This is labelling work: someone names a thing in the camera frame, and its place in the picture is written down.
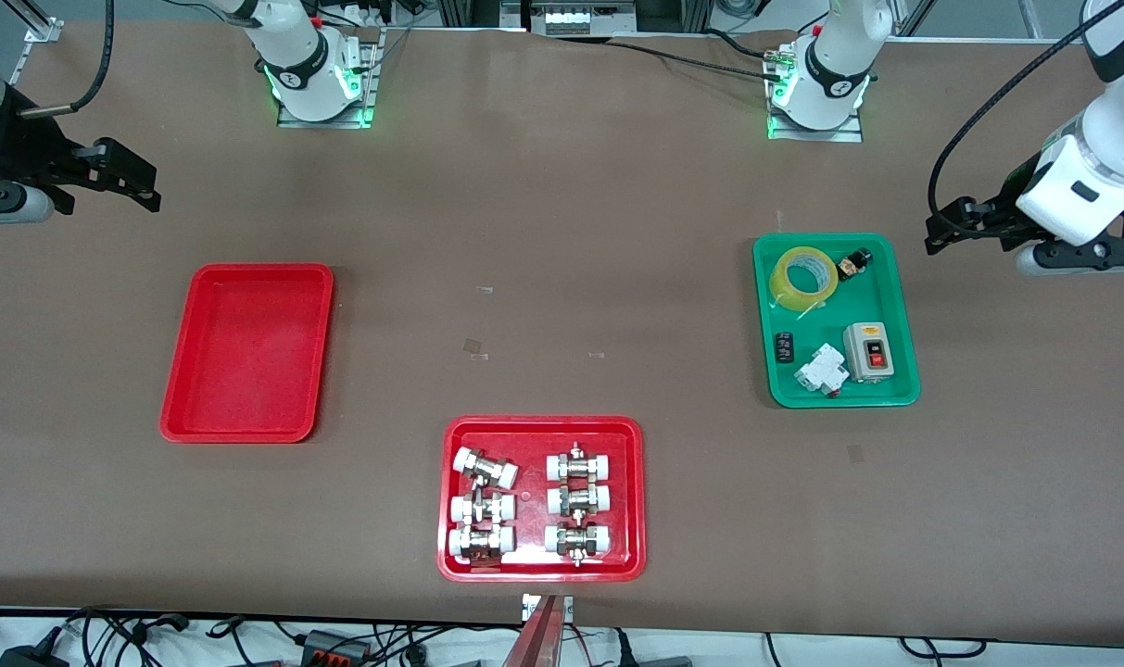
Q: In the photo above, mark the silver bracket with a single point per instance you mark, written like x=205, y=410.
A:
x=567, y=607

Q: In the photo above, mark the yellow tape roll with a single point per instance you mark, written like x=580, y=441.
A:
x=784, y=283

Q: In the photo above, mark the black orange connector block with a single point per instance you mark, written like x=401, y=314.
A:
x=334, y=646

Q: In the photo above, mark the grey terminal block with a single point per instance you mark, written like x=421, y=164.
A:
x=571, y=18

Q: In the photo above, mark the black power adapter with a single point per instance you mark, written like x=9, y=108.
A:
x=29, y=656

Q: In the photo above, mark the white metal pipe fitting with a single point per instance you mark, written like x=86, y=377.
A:
x=483, y=508
x=578, y=466
x=577, y=539
x=485, y=468
x=480, y=541
x=578, y=500

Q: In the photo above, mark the small black relay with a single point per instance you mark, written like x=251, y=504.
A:
x=784, y=347

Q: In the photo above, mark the empty red plastic tray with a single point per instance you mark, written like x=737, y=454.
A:
x=246, y=371

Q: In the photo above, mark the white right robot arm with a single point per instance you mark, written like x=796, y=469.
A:
x=293, y=56

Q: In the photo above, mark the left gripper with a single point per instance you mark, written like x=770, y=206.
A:
x=1004, y=210

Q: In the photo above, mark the black brass connector part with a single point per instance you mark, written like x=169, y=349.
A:
x=853, y=266

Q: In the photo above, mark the white circuit breaker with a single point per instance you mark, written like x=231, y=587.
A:
x=821, y=369

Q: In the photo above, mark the green plastic tray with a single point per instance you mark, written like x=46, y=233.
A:
x=895, y=306

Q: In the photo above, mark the red tray with fittings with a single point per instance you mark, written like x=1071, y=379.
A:
x=532, y=435

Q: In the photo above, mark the red aluminium profile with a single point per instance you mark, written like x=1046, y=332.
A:
x=538, y=639

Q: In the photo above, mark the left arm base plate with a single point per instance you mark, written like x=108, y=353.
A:
x=816, y=135

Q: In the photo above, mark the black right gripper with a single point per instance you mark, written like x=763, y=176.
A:
x=26, y=153

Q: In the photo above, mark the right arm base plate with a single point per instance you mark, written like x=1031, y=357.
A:
x=325, y=122

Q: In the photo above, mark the grey push button switch box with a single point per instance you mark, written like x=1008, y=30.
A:
x=863, y=357

